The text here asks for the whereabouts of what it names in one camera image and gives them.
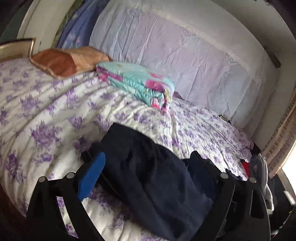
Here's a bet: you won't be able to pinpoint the purple floral white bedspread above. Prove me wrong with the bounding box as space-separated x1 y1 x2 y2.
0 58 254 241

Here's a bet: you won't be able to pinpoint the red garment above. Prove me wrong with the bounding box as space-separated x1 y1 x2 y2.
241 160 250 178

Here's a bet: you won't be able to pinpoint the blue jeans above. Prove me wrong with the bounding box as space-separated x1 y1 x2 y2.
249 155 264 185

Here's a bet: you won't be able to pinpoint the blue floral fabric behind headboard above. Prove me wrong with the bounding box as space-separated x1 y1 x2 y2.
51 1 109 49

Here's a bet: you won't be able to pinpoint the dark navy pants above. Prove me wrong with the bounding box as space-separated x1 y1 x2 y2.
81 122 223 241

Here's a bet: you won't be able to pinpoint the orange brown pillow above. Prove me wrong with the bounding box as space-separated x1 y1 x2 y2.
30 46 112 79

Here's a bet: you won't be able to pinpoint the grey folded garment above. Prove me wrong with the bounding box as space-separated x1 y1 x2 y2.
257 154 274 214

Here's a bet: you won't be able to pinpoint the wooden gold bed frame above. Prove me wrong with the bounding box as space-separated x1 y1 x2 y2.
0 38 36 63

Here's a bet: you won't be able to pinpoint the checkered beige curtain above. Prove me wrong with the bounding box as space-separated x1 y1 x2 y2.
262 89 296 179

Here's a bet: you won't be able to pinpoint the folded teal pink floral blanket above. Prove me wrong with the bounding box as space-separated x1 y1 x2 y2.
96 62 175 112

